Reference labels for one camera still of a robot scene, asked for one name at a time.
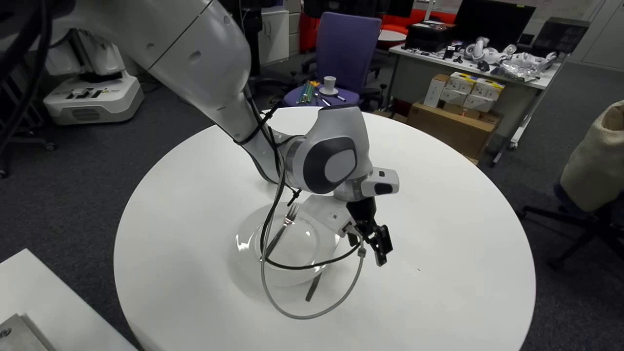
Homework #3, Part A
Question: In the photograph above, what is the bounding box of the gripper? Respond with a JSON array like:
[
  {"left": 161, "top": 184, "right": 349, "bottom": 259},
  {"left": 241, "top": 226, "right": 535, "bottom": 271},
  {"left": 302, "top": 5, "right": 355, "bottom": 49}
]
[{"left": 347, "top": 196, "right": 394, "bottom": 267}]

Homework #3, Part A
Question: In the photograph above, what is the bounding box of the metal knife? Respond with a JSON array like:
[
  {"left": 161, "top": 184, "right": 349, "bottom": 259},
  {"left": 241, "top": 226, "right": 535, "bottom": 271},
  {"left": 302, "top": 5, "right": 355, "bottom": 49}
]
[{"left": 305, "top": 272, "right": 324, "bottom": 302}]

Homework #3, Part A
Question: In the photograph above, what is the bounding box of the clear glass bowl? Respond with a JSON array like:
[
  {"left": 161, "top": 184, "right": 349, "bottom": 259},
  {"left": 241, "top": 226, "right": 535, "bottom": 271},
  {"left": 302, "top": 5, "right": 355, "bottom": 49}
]
[{"left": 236, "top": 202, "right": 342, "bottom": 288}]

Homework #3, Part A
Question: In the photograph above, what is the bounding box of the metal fork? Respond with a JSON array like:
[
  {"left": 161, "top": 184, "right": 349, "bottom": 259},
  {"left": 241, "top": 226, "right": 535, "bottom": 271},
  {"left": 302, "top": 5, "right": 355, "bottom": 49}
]
[{"left": 265, "top": 203, "right": 299, "bottom": 255}]

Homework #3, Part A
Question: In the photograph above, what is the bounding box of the cardboard box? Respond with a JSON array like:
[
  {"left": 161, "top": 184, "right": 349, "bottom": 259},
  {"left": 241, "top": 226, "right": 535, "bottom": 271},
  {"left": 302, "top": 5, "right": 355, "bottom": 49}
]
[{"left": 406, "top": 102, "right": 499, "bottom": 160}]

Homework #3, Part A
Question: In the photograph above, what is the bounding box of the bundle of green sticks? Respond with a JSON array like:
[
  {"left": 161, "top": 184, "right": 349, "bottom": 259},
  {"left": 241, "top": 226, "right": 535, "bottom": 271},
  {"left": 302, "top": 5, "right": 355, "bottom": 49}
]
[{"left": 297, "top": 80, "right": 318, "bottom": 105}]

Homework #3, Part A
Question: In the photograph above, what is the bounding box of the stack of white boxes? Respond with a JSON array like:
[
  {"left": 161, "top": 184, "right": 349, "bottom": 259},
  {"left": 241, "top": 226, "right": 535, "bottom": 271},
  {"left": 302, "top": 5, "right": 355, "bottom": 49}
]
[{"left": 422, "top": 72, "right": 506, "bottom": 117}]

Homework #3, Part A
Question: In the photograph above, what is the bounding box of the purple office chair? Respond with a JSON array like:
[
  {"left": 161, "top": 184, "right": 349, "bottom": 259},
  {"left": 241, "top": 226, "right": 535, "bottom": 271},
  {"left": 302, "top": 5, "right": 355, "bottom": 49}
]
[{"left": 282, "top": 12, "right": 387, "bottom": 112}]

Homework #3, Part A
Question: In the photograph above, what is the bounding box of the grey desk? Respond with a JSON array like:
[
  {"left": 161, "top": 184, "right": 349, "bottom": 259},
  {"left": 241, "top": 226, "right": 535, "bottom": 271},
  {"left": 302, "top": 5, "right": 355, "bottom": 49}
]
[{"left": 388, "top": 43, "right": 572, "bottom": 168}]

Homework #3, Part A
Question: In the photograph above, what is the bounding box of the small round white table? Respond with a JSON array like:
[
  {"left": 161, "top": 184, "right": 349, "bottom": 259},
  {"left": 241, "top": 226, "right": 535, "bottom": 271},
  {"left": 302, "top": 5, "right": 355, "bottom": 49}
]
[{"left": 378, "top": 29, "right": 408, "bottom": 44}]

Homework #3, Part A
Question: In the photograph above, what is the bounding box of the black office chair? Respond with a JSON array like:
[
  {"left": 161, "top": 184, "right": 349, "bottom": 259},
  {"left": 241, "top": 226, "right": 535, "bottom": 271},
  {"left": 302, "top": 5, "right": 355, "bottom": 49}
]
[{"left": 516, "top": 183, "right": 624, "bottom": 270}]

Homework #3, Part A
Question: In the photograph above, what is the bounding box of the black box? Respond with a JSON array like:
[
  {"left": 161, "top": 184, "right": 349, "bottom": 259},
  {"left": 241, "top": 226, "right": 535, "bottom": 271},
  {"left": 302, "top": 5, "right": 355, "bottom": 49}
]
[{"left": 405, "top": 21, "right": 457, "bottom": 53}]

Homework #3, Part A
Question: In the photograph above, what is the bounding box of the red sofa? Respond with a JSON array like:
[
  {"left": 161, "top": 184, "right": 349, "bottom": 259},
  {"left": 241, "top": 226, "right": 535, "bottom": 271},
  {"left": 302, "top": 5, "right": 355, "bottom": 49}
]
[{"left": 299, "top": 8, "right": 459, "bottom": 53}]

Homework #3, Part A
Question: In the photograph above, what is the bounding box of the heap of white gear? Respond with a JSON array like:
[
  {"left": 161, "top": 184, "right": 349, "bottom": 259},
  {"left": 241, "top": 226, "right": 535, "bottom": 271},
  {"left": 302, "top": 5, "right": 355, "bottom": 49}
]
[{"left": 462, "top": 36, "right": 560, "bottom": 82}]

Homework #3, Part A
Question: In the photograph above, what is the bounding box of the white cabinet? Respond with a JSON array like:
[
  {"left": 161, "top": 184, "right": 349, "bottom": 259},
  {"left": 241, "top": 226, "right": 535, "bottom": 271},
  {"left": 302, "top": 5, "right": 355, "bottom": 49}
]
[{"left": 258, "top": 7, "right": 291, "bottom": 67}]

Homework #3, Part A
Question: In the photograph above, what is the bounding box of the beige cloth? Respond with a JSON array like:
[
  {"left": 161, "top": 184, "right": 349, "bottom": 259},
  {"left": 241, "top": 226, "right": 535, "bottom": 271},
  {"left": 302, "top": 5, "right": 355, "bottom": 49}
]
[{"left": 559, "top": 99, "right": 624, "bottom": 214}]

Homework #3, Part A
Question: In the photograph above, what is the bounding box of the black monitor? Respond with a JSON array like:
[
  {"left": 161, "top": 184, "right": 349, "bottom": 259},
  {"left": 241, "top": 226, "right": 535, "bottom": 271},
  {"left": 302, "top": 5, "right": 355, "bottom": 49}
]
[{"left": 453, "top": 0, "right": 537, "bottom": 45}]

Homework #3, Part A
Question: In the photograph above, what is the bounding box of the white machine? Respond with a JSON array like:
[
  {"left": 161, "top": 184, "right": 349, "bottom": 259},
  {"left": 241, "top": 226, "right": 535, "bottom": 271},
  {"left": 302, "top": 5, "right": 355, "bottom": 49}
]
[{"left": 43, "top": 28, "right": 145, "bottom": 126}]

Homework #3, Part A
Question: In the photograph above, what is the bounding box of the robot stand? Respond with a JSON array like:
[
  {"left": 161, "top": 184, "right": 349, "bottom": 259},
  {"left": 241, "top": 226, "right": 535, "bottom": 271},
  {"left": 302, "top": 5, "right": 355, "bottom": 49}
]
[{"left": 0, "top": 248, "right": 138, "bottom": 351}]

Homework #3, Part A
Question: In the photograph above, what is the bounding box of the black stand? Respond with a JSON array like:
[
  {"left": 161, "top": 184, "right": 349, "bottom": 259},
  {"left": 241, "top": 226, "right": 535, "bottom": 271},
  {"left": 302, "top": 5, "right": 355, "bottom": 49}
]
[{"left": 0, "top": 0, "right": 56, "bottom": 179}]

